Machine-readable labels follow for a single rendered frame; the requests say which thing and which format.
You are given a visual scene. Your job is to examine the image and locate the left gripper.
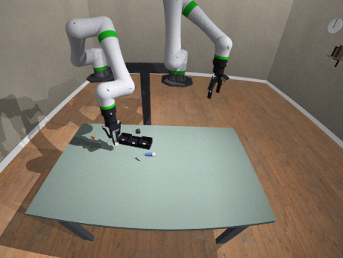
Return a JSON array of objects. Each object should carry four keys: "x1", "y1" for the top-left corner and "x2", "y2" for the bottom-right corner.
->
[{"x1": 207, "y1": 66, "x2": 224, "y2": 99}]

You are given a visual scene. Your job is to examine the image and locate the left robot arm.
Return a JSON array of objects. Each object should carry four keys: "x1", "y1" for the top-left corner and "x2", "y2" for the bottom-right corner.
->
[{"x1": 163, "y1": 0, "x2": 232, "y2": 82}]

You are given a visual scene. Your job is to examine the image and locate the black three-compartment bin rack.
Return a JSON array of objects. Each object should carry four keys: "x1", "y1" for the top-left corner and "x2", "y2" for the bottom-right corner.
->
[{"x1": 119, "y1": 133, "x2": 153, "y2": 150}]

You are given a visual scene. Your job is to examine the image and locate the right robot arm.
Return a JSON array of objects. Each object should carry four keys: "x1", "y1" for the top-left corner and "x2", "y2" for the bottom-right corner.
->
[{"x1": 66, "y1": 16, "x2": 135, "y2": 117}]

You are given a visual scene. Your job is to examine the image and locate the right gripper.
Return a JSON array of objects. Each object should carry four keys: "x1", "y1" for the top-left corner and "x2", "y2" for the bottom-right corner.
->
[{"x1": 102, "y1": 115, "x2": 121, "y2": 145}]

